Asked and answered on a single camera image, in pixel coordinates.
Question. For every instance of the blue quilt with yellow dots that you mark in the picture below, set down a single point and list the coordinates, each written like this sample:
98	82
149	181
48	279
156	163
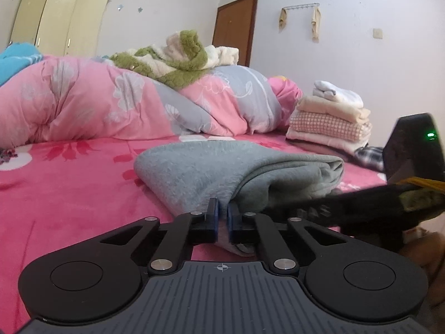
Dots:
14	62

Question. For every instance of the person's right forearm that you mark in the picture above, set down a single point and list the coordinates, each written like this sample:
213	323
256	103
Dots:
431	268

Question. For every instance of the white wall switch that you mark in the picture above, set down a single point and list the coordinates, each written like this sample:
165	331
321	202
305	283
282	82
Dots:
378	33

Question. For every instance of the brown wooden door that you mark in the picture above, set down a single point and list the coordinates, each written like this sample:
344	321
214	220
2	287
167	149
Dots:
236	24

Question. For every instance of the cream wardrobe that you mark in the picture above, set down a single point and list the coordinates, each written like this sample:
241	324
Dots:
55	21

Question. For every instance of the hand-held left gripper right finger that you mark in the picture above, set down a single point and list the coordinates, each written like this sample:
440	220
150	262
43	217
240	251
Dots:
230	224

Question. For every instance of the pink checked folded cloth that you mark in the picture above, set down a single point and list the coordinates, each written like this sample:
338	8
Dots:
323	125

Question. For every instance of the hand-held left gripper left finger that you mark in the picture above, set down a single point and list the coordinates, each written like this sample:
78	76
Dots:
216	222

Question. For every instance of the grey sweatpants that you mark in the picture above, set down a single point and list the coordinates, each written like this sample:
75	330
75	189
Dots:
194	170

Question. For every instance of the cream folded cloth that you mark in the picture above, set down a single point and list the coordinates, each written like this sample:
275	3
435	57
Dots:
326	108

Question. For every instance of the small beige hanging cloth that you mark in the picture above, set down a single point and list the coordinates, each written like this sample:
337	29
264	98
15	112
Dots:
283	19

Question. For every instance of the pink floral quilt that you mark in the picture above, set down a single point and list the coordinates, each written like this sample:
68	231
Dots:
87	104

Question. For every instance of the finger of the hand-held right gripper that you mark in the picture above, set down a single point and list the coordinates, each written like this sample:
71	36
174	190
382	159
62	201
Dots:
288	210

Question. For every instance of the dark plaid cloth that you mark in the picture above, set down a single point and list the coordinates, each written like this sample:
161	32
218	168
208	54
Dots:
370	156

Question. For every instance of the green and cream fleece garment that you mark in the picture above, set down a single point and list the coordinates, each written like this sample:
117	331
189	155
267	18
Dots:
180	66

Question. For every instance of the long beige hanging cloth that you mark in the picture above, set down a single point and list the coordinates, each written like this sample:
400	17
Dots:
315	26

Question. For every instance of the white folded cloth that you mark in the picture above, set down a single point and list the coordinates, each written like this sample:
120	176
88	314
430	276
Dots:
344	95

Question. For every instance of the pink floral bed sheet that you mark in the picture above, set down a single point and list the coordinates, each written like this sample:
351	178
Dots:
69	195

